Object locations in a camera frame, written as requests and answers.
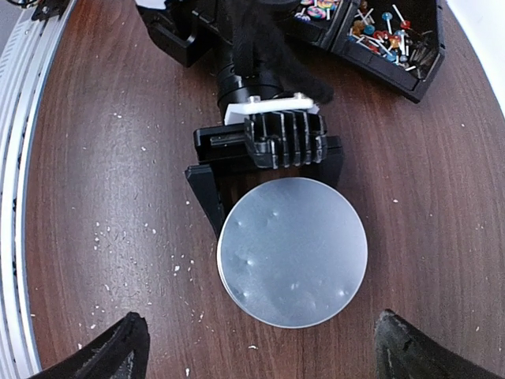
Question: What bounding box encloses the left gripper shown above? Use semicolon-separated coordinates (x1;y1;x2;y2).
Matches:
185;122;343;237

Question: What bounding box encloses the black three-compartment candy tray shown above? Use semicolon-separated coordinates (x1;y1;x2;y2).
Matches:
279;1;446;103

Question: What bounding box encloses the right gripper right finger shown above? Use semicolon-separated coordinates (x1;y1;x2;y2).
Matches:
374;310;499;379

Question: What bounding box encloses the pile of swirl lollipops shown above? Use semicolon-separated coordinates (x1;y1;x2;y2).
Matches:
294;0;341;21

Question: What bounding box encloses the pile of stick candies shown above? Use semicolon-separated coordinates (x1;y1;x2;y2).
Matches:
347;1;421;73

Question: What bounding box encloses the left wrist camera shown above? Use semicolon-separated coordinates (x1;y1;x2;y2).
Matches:
223;92;327;169

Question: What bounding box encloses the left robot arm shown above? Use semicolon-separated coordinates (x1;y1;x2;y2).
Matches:
137;1;343;233

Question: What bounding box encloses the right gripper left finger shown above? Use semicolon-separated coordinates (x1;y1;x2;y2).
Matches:
34;312;150;379

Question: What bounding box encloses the front aluminium rail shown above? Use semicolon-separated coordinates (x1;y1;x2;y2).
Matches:
1;2;75;378

